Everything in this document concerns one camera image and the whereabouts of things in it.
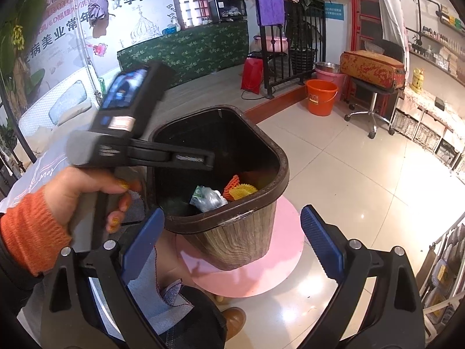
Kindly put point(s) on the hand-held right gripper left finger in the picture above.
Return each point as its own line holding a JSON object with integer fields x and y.
{"x": 145, "y": 240}

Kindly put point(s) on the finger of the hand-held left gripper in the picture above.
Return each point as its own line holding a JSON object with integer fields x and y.
{"x": 174, "y": 156}

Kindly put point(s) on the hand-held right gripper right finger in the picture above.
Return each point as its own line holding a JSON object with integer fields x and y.
{"x": 323, "y": 240}

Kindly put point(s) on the clear plastic wrapper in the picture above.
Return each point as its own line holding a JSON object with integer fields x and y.
{"x": 209, "y": 200}

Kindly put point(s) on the orange foam fruit net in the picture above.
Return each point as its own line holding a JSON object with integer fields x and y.
{"x": 230, "y": 187}

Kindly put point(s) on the yellow foam fruit net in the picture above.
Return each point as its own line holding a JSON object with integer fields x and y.
{"x": 244, "y": 191}

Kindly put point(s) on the wood grain trash bin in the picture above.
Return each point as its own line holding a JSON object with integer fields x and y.
{"x": 239, "y": 240}

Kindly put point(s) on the person's left forearm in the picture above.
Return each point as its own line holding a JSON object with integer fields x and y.
{"x": 32, "y": 232}

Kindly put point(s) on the person's left hand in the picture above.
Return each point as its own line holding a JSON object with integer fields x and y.
{"x": 76, "y": 181}

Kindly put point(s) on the pink round mat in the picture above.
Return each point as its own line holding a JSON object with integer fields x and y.
{"x": 279, "y": 261}

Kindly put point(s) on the grey cushion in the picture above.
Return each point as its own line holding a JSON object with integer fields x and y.
{"x": 69, "y": 103}

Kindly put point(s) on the green floral mattress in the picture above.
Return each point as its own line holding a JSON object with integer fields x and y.
{"x": 189, "y": 51}

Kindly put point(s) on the blue plastic tub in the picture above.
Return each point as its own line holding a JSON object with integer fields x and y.
{"x": 171, "y": 29}

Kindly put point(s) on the white swing chair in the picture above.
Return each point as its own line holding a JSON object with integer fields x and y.
{"x": 36, "y": 116}

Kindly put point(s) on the person's leg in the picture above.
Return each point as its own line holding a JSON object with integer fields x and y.
{"x": 196, "y": 320}

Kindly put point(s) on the red bag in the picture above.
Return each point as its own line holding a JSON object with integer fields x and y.
{"x": 252, "y": 76}

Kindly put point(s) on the brown shoe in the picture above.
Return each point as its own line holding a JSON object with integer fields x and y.
{"x": 234, "y": 321}

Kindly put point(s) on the green plant decoration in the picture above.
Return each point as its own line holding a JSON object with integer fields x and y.
{"x": 18, "y": 54}

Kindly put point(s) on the white trolley cart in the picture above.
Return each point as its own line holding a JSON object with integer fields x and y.
{"x": 443, "y": 272}

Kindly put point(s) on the red telephone booth cabinet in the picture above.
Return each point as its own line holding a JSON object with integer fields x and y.
{"x": 189, "y": 0}

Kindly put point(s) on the black metal stand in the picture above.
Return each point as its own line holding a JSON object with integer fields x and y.
{"x": 270, "y": 60}

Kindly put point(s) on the orange bucket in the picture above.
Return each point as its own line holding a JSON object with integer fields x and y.
{"x": 321, "y": 100}

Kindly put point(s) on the black display box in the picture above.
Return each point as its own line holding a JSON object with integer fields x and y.
{"x": 229, "y": 9}

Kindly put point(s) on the pink basin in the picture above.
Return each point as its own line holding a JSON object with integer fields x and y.
{"x": 270, "y": 43}

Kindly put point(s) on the rolling stool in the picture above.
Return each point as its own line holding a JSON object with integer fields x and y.
{"x": 374, "y": 98}

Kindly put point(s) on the pink bucket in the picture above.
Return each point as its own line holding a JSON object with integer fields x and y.
{"x": 339, "y": 81}

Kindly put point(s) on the lace covered low cabinet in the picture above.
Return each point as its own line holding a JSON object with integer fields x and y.
{"x": 432, "y": 123}

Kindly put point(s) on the black woven plant pot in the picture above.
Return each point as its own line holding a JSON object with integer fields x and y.
{"x": 302, "y": 61}

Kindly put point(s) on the metal basin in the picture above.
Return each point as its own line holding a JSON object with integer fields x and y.
{"x": 327, "y": 67}

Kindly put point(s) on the purple towel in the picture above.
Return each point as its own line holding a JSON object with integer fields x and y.
{"x": 269, "y": 5}

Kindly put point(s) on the small black box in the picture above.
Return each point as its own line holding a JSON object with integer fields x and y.
{"x": 440, "y": 104}

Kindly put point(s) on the orange suitcase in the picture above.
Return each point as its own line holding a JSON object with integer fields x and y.
{"x": 372, "y": 67}

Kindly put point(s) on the black metal railing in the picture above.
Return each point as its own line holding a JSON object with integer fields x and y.
{"x": 305, "y": 29}

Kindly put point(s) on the yellow bottle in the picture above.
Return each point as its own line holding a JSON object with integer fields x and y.
{"x": 417, "y": 80}

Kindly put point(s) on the red ladder shelf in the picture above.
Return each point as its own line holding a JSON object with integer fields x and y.
{"x": 365, "y": 7}

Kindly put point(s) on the white hanging cloth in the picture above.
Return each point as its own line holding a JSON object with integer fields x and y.
{"x": 392, "y": 11}

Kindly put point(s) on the large wall banner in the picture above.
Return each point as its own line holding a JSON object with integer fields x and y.
{"x": 65, "y": 25}

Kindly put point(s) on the wooden wall shelf with cosmetics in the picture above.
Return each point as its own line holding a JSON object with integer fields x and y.
{"x": 454, "y": 21}
{"x": 436, "y": 40}
{"x": 439, "y": 61}

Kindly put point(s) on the blue wall sign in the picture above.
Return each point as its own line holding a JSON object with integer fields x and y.
{"x": 333, "y": 12}

